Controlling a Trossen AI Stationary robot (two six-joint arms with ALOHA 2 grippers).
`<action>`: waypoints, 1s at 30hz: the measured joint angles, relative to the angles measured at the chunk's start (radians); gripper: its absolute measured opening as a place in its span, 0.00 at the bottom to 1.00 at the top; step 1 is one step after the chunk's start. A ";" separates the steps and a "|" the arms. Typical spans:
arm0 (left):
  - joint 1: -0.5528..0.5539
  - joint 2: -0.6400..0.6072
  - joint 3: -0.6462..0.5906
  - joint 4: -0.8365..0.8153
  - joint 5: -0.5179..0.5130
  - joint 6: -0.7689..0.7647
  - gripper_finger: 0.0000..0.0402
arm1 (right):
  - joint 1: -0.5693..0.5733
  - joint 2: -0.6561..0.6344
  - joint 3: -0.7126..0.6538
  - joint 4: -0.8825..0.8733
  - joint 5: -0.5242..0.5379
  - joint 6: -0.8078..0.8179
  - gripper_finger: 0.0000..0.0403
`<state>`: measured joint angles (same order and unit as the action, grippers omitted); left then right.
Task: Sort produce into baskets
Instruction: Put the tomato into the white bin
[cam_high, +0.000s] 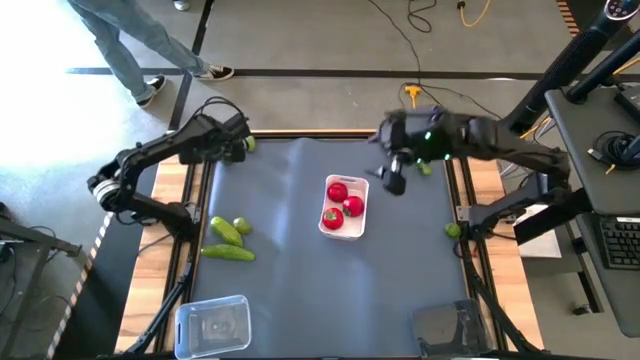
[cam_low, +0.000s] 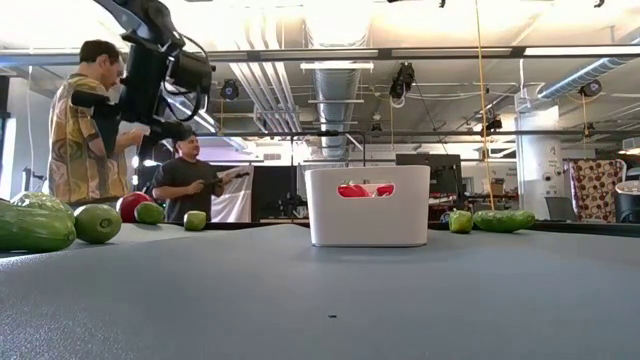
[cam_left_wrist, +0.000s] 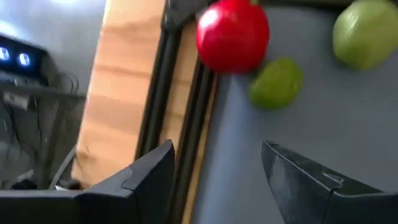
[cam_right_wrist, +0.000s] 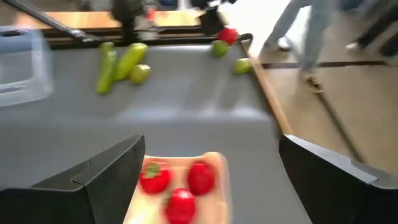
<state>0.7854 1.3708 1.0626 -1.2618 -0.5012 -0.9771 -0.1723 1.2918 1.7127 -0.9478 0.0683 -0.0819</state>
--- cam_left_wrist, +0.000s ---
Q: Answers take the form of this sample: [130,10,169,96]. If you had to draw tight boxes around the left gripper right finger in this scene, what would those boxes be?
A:
[261,139,398,224]

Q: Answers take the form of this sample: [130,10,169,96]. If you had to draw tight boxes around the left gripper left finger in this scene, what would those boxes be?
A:
[0,139,176,224]

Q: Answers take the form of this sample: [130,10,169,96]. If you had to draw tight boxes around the red tomato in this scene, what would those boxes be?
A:
[195,0,271,75]

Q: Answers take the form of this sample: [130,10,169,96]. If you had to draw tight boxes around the grey table mat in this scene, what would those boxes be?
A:
[191,0,398,224]

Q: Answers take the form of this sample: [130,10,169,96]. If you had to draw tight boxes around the small green lime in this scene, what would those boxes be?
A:
[248,57,304,111]

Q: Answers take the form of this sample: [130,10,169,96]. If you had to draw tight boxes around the black device blue lights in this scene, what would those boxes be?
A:
[0,33,63,94]

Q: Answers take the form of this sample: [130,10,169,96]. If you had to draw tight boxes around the grey cable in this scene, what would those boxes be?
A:
[49,145,78,190]

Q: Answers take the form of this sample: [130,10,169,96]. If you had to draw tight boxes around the black aluminium table frame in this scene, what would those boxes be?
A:
[135,0,218,224]

